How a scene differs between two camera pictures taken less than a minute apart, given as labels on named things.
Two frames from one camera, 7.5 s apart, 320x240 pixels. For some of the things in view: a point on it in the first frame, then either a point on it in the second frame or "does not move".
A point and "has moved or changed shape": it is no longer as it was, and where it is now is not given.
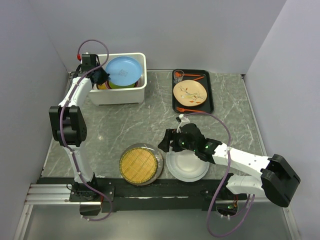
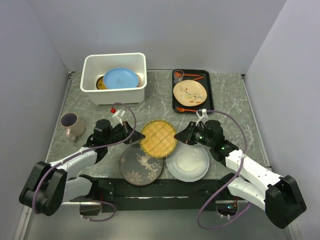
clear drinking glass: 178,75 does not move
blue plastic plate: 124,71 has moved or changed shape
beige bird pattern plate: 189,93 does not move
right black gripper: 170,134 to 184,136
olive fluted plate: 138,165 to 159,141
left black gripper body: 98,64 to 117,135
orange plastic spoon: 178,74 does not move
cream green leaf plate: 141,80 does not move
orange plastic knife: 196,79 does not move
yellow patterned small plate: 102,86 does not move
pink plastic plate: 107,85 to 139,84
